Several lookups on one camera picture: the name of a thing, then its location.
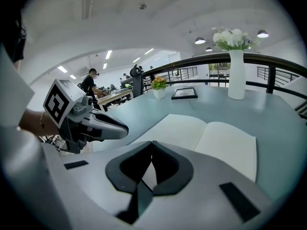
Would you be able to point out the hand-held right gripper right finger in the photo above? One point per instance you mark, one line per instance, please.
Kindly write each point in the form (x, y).
(206, 176)

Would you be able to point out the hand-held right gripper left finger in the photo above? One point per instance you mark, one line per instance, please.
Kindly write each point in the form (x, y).
(91, 181)

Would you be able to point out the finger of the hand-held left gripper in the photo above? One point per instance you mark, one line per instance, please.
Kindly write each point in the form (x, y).
(108, 118)
(110, 132)

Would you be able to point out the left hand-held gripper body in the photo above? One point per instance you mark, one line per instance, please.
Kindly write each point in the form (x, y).
(60, 99)

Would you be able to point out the grey notebook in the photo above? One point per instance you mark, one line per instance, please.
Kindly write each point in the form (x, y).
(227, 140)

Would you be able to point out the person's left forearm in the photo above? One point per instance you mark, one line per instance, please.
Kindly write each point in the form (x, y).
(31, 121)

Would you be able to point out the light wooden desk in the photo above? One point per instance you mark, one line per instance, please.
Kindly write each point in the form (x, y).
(115, 96)

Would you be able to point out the small potted orange flowers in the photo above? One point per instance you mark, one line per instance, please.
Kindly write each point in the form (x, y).
(158, 87)

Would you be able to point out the group of ceiling light panels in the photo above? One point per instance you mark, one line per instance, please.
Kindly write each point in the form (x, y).
(108, 54)

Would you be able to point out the light blue table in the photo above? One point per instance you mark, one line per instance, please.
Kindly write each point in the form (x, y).
(275, 128)

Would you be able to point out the black metal railing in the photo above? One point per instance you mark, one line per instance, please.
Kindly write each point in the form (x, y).
(271, 80)

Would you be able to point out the black pendant lamp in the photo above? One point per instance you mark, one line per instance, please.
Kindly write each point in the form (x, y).
(209, 49)
(200, 40)
(263, 34)

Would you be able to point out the white flower bouquet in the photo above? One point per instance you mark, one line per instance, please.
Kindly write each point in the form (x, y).
(231, 38)

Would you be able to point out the black picture frame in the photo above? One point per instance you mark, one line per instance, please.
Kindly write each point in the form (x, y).
(184, 93)

